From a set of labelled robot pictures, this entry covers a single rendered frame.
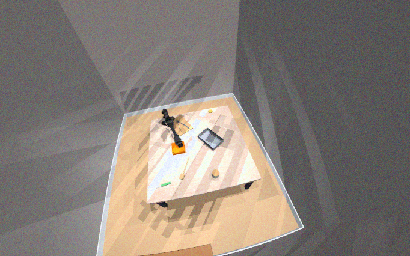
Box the grey round tin with tan lid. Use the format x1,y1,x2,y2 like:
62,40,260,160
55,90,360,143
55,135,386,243
212,170,219,178

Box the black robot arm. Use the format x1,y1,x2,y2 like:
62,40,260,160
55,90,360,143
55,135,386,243
162,109,183,148

